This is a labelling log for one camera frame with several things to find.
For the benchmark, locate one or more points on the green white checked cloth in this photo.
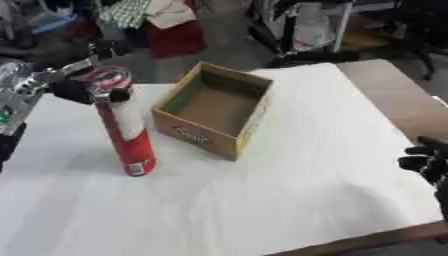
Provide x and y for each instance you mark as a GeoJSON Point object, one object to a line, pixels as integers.
{"type": "Point", "coordinates": [123, 12]}

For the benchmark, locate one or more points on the white metal rack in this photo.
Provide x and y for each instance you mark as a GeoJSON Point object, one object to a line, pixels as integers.
{"type": "Point", "coordinates": [312, 26]}

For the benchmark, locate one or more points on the black office chair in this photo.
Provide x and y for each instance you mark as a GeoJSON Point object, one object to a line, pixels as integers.
{"type": "Point", "coordinates": [423, 30]}

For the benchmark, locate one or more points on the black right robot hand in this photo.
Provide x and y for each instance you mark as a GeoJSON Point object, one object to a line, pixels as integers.
{"type": "Point", "coordinates": [434, 163]}

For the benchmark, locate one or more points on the tan cardboard box green inside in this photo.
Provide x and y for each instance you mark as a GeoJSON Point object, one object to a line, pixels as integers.
{"type": "Point", "coordinates": [219, 106]}

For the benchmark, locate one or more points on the red bag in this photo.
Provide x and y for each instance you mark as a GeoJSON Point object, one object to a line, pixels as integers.
{"type": "Point", "coordinates": [175, 38]}

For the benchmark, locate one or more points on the red and white bottle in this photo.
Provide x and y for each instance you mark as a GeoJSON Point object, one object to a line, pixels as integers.
{"type": "Point", "coordinates": [133, 143]}

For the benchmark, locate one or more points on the pale blue container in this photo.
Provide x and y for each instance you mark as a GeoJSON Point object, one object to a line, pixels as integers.
{"type": "Point", "coordinates": [51, 21]}

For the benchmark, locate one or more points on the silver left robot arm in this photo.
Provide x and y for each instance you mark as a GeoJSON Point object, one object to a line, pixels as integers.
{"type": "Point", "coordinates": [17, 96]}

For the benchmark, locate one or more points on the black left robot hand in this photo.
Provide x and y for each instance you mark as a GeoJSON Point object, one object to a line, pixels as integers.
{"type": "Point", "coordinates": [73, 90]}

